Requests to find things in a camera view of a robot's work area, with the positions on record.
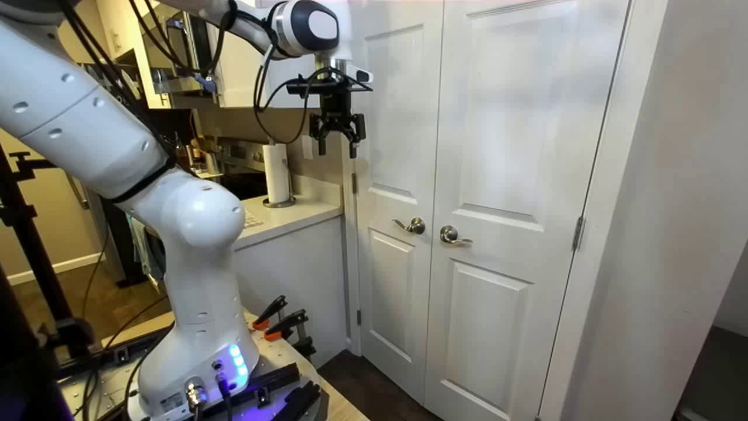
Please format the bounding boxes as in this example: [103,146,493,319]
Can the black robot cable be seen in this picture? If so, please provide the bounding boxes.
[251,43,313,146]

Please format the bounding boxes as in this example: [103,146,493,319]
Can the white paper towel roll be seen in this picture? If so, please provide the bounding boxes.
[262,142,289,202]

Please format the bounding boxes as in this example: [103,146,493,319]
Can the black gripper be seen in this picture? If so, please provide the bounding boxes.
[309,91,364,159]

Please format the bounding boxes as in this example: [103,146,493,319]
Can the white kitchen counter cabinet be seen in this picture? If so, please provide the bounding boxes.
[232,198,350,364]

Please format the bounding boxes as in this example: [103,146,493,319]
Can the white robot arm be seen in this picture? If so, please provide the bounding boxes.
[0,0,260,421]

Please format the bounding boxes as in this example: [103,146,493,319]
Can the orange black spring clamp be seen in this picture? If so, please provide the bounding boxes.
[253,294,288,330]

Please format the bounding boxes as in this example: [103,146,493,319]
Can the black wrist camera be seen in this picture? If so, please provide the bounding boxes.
[288,67,373,94]

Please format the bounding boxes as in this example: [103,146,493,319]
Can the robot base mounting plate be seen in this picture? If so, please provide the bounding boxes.
[121,361,327,421]

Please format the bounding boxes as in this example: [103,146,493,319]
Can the black camera tripod stand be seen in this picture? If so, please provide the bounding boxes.
[0,146,93,373]

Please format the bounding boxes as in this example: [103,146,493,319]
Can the white closet door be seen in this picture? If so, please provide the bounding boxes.
[354,0,441,398]
[425,0,628,421]

